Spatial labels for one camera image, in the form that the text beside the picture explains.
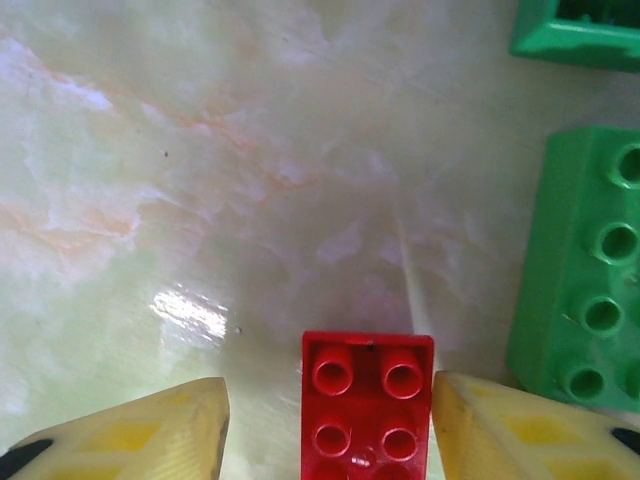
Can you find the long red lego brick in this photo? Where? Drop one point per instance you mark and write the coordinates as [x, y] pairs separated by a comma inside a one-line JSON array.
[[367, 420]]

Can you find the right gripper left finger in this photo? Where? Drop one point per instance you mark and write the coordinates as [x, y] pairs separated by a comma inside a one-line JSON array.
[[125, 440]]

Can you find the long green lego brick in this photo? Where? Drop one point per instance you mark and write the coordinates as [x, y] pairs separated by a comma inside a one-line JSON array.
[[565, 275]]

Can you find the small green lego brick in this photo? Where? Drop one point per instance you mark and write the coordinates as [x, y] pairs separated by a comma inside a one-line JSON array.
[[550, 35]]

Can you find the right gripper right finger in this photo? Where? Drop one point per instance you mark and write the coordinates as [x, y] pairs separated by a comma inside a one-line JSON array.
[[525, 440]]

